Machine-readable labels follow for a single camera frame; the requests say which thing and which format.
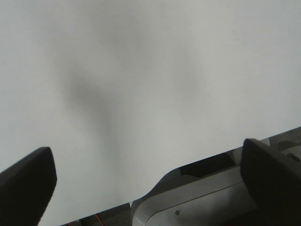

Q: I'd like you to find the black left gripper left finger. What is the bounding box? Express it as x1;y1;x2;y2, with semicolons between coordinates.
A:
0;147;57;226

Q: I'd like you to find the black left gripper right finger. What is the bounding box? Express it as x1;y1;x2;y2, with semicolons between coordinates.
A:
240;139;301;226

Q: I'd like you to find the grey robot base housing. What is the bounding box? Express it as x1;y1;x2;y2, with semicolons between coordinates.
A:
131;139;301;226

